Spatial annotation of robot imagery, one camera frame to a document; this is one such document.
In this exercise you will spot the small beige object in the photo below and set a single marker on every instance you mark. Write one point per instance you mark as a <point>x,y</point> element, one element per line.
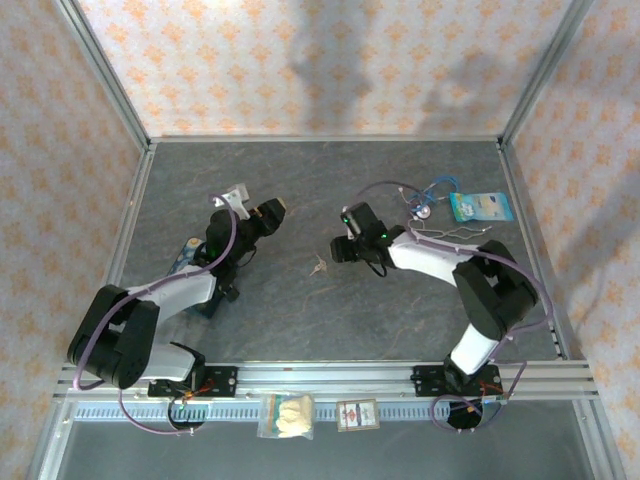
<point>317,268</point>

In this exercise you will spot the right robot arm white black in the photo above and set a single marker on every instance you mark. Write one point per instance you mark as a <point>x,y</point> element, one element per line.
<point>425,260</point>

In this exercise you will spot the black base plate right arm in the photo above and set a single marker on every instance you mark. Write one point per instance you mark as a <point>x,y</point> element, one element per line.
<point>427,379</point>

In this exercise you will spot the black base plate left arm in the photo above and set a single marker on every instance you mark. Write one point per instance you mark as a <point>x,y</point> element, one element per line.
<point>222,380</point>

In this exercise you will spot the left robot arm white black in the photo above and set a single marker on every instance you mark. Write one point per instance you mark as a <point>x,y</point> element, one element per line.
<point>175,295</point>

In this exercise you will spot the blue stethoscope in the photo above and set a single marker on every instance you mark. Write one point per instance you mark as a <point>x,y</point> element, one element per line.
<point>424,212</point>

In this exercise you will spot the aluminium table edge bar short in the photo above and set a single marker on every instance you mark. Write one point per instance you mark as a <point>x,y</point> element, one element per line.
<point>325,139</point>

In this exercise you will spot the aluminium table edge bar long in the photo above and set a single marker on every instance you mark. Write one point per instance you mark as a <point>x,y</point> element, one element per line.
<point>530,215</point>
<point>131,210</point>

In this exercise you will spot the light blue snack packet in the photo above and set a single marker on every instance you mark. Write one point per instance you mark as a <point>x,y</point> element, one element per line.
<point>481,207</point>

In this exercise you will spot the small card box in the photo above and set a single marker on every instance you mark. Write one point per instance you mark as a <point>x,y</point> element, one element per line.
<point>357,415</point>

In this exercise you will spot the clear bag of beige pieces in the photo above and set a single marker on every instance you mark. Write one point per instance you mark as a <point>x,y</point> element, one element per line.
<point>289,415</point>

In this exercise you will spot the aluminium rail under arm bases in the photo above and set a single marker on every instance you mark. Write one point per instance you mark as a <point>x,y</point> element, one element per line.
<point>320,377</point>

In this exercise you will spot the aluminium corner post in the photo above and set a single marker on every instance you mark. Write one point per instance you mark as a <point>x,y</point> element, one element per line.
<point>547,65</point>
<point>107,70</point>

